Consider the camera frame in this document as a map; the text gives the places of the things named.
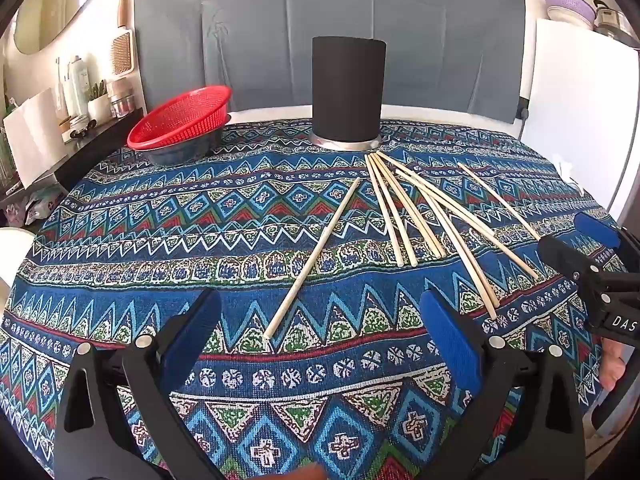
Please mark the small potted plant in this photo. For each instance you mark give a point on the small potted plant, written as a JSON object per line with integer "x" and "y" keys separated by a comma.
{"x": 99, "y": 107}

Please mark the printed plastic packet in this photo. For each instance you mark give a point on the printed plastic packet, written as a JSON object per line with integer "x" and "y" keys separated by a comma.
{"x": 42, "y": 207}

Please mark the blue patterned tablecloth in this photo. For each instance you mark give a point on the blue patterned tablecloth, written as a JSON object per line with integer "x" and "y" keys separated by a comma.
{"x": 250, "y": 240}

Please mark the white bowl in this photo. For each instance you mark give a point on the white bowl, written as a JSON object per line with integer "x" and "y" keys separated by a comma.
{"x": 567, "y": 19}

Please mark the white rounded object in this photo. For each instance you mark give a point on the white rounded object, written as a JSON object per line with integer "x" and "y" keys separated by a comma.
{"x": 12, "y": 265}

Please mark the dark blue bowl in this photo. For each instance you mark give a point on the dark blue bowl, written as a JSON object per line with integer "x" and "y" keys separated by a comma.
{"x": 185, "y": 154}

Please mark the glass jar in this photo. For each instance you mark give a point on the glass jar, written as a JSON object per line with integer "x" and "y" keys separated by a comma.
{"x": 122, "y": 106}

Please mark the bunch of wooden chopsticks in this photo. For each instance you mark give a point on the bunch of wooden chopsticks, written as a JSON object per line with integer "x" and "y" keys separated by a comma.
{"x": 395, "y": 210}

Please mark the purple plastic colander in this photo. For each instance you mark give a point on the purple plastic colander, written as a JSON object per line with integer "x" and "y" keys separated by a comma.
{"x": 565, "y": 1}

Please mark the crumpled white tissue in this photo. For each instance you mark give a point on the crumpled white tissue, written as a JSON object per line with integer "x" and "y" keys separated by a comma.
{"x": 564, "y": 170}

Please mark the black cylindrical utensil holder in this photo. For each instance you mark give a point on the black cylindrical utensil holder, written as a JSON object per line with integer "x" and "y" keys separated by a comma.
{"x": 347, "y": 90}

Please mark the white spray bottle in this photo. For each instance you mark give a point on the white spray bottle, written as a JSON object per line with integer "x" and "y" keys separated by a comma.
{"x": 77, "y": 90}

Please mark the steel cooking pot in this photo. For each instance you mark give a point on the steel cooking pot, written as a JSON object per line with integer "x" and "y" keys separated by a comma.
{"x": 612, "y": 22}

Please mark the red plastic colander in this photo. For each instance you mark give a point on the red plastic colander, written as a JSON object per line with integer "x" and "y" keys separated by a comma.
{"x": 175, "y": 120}

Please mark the white paper board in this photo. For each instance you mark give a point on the white paper board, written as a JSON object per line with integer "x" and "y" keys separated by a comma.
{"x": 30, "y": 135}

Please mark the oval wall mirror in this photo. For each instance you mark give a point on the oval wall mirror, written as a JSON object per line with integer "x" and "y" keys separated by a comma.
{"x": 60, "y": 5}

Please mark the grey backdrop cloth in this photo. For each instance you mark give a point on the grey backdrop cloth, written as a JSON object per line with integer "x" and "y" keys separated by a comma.
{"x": 250, "y": 35}

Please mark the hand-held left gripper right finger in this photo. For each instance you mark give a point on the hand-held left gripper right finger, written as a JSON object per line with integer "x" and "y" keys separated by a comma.
{"x": 450, "y": 335}

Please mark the single wooden chopstick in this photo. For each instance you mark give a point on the single wooden chopstick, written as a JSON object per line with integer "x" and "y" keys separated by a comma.
{"x": 497, "y": 200}
{"x": 312, "y": 257}

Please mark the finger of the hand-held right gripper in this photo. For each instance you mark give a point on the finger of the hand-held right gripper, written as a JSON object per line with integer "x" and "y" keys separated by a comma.
{"x": 565, "y": 255}
{"x": 597, "y": 227}

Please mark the wooden paddle hairbrush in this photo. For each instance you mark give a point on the wooden paddle hairbrush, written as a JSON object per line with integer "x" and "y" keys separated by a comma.
{"x": 122, "y": 55}

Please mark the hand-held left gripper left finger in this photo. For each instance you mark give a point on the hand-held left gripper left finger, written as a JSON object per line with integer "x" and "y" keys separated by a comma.
{"x": 192, "y": 330}

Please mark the white refrigerator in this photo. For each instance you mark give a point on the white refrigerator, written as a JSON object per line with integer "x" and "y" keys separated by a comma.
{"x": 575, "y": 100}

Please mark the pink box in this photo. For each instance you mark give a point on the pink box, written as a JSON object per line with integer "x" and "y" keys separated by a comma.
{"x": 119, "y": 85}

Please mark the person's right hand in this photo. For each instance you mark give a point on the person's right hand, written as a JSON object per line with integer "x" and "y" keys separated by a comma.
{"x": 612, "y": 365}

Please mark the black shelf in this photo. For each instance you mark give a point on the black shelf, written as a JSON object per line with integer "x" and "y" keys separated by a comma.
{"x": 100, "y": 147}

